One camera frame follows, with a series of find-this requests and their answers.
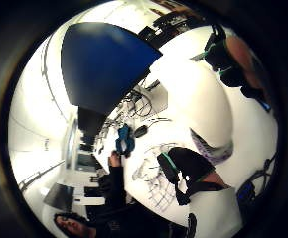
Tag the black monitor stand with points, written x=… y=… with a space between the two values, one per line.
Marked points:
x=89 y=122

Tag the blue soft toy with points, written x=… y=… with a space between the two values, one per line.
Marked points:
x=124 y=139

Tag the white bowl with purple pattern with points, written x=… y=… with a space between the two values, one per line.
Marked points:
x=200 y=109

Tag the dark background shelving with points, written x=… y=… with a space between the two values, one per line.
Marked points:
x=170 y=24

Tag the large dark blue monitor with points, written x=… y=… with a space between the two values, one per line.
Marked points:
x=104 y=66

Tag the the person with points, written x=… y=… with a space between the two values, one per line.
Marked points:
x=117 y=218

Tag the dark flat screen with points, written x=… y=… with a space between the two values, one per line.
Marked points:
x=59 y=196

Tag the black computer mouse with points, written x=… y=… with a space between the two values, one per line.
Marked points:
x=140 y=131

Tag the blue and black device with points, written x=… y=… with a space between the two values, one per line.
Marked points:
x=246 y=195

